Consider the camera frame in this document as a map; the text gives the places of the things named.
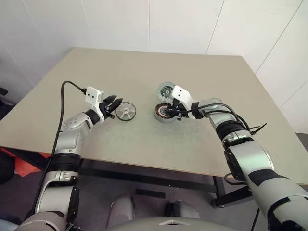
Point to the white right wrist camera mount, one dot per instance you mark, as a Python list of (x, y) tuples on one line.
[(181, 93)]

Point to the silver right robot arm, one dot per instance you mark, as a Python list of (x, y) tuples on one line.
[(250, 158)]

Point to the silver spoked rotor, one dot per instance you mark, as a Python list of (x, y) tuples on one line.
[(126, 111)]

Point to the grey rounded shape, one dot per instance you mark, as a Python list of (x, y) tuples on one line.
[(122, 207)]

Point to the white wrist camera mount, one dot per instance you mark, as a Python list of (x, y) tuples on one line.
[(181, 93), (92, 95)]

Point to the grey robot torso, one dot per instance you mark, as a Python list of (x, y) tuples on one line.
[(173, 225)]

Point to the orange object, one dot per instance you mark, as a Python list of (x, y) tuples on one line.
[(22, 166)]

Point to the black zip tie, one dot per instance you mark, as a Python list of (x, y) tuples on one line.
[(257, 128)]

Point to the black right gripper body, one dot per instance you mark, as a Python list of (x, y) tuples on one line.
[(178, 109)]

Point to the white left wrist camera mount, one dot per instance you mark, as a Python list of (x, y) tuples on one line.
[(92, 95)]

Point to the blue fabric object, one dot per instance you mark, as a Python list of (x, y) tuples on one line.
[(7, 224)]

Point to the black chair part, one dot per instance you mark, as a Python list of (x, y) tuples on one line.
[(4, 101)]

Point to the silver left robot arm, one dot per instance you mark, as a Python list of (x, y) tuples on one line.
[(67, 142)]

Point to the black flat strip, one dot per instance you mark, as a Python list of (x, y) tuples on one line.
[(150, 193)]

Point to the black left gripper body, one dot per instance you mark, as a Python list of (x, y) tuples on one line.
[(107, 108)]

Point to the black table frame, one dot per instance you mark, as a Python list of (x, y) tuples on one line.
[(149, 176)]

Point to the round motor housing lid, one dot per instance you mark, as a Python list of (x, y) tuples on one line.
[(165, 91)]

